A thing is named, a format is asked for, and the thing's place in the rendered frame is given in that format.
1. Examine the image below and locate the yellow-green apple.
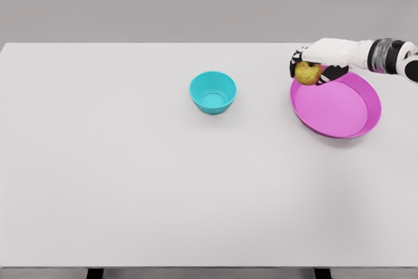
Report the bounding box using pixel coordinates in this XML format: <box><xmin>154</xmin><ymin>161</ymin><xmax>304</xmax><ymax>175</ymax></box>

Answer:
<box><xmin>294</xmin><ymin>61</ymin><xmax>322</xmax><ymax>86</ymax></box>

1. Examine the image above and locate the blue bowl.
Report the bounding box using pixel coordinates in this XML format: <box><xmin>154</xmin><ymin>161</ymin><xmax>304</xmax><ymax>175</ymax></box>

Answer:
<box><xmin>189</xmin><ymin>71</ymin><xmax>237</xmax><ymax>116</ymax></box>

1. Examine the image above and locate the pink plate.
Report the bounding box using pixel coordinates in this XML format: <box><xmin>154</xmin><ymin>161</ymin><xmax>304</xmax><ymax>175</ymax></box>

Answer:
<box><xmin>289</xmin><ymin>71</ymin><xmax>382</xmax><ymax>139</ymax></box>

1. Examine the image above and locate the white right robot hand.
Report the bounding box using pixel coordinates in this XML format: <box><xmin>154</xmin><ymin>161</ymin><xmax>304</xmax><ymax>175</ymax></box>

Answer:
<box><xmin>289</xmin><ymin>37</ymin><xmax>356</xmax><ymax>86</ymax></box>

